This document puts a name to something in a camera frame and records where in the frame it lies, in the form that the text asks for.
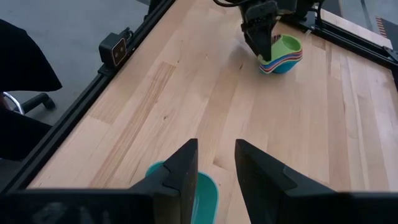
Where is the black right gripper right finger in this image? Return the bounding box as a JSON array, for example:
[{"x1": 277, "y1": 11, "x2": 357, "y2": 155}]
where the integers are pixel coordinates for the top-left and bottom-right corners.
[{"x1": 234, "y1": 138, "x2": 398, "y2": 224}]

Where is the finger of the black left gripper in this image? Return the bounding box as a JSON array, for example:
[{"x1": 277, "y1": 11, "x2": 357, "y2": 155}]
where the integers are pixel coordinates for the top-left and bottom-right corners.
[
  {"x1": 242, "y1": 26, "x2": 264, "y2": 58},
  {"x1": 259, "y1": 21, "x2": 278, "y2": 62}
]

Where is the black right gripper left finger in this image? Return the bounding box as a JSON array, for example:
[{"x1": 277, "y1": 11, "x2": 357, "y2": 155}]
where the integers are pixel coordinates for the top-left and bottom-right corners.
[{"x1": 0, "y1": 138, "x2": 199, "y2": 224}]

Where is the green measuring cup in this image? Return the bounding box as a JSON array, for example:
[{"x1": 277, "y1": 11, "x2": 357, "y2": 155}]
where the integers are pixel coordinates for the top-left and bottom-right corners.
[{"x1": 258, "y1": 34, "x2": 303, "y2": 66}]

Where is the red measuring cup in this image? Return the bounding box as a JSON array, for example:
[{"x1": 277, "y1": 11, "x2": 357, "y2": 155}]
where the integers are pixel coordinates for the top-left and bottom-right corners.
[{"x1": 259, "y1": 49, "x2": 303, "y2": 71}]

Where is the teal plastic basket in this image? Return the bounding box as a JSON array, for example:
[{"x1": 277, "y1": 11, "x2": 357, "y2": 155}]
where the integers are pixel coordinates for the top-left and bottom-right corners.
[{"x1": 145, "y1": 160, "x2": 220, "y2": 224}]

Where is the black striped floor mat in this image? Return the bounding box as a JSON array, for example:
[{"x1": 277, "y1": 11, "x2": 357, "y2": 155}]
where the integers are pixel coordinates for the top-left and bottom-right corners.
[{"x1": 374, "y1": 15, "x2": 398, "y2": 50}]

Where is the black office chair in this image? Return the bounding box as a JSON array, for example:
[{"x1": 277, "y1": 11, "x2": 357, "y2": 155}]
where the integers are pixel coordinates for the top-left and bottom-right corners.
[{"x1": 0, "y1": 18, "x2": 63, "y2": 162}]

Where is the black table frame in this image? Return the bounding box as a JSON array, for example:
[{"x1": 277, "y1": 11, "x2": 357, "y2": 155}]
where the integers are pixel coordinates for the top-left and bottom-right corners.
[{"x1": 0, "y1": 0, "x2": 398, "y2": 195}]

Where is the black table-level camera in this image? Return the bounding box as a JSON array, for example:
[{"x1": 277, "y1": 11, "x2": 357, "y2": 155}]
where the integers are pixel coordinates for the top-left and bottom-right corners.
[{"x1": 98, "y1": 27, "x2": 134, "y2": 78}]

